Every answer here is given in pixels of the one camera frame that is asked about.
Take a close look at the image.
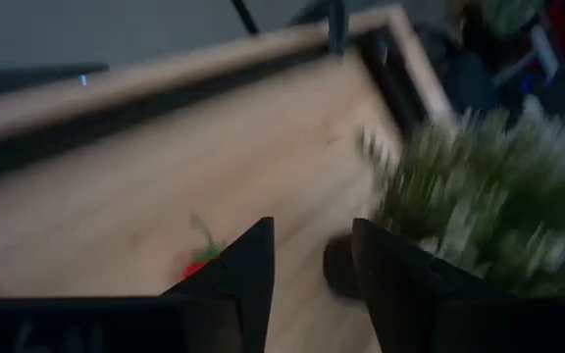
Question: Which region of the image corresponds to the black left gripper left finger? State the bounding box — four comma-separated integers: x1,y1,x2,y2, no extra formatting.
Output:
159,217,277,353

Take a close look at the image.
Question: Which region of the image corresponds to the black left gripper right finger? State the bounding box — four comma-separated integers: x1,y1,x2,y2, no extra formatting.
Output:
350,218,509,353

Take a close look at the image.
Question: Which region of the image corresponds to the dark plant pot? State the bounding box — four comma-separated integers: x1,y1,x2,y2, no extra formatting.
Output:
322,233,365,301

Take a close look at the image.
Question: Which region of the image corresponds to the green artificial bush plant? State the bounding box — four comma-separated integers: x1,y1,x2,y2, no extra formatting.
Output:
358,105,565,300

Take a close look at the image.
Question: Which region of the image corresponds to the wooden table rim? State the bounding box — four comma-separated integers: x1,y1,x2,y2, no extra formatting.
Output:
0,3,458,148

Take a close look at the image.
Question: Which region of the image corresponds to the thin black frame post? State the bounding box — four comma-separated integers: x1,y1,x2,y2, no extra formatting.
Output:
230,0,260,36

